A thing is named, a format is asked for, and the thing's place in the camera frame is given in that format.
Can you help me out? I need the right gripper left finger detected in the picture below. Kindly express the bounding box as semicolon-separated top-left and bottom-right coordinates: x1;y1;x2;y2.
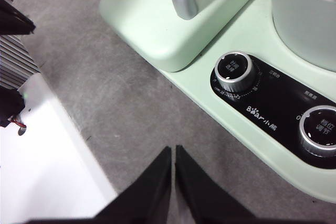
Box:
28;146;173;224

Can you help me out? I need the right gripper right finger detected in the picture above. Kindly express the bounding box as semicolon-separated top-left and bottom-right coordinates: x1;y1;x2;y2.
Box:
175;144;263;224

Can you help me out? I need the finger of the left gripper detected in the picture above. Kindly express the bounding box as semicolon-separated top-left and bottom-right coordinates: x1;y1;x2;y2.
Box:
0;0;36;36

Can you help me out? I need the grey ribbed panel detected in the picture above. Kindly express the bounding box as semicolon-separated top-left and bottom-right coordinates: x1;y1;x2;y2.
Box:
0;0;41;90

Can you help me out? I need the white flat board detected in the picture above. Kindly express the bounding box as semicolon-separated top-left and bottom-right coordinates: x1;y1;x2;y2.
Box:
0;73;118;224

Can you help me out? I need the silver control knob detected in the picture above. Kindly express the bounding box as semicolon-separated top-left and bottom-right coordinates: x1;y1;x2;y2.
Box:
298;105;336;158
214;51;255;92

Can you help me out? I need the mint green breakfast machine base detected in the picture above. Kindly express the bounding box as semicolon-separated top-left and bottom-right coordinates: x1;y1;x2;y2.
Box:
98;0;336;204

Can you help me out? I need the green grill lid, silver handle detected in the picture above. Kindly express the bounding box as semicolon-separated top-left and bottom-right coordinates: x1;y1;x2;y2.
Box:
99;0;268;73

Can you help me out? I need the mint green handled pot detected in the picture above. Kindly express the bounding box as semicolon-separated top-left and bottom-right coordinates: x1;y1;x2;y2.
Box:
267;0;336;72

